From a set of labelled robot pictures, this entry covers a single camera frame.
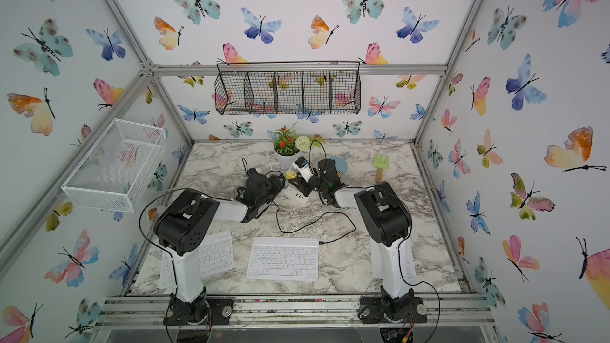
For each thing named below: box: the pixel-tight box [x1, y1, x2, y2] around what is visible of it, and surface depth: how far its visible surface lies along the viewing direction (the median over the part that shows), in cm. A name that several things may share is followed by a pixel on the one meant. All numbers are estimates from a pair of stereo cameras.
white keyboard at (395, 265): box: [369, 233, 417, 293], surface depth 61 cm
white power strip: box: [273, 184, 309, 205], surface depth 101 cm
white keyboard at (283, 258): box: [246, 236, 320, 281], surface depth 86 cm
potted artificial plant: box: [273, 121, 325, 170], surface depth 102 cm
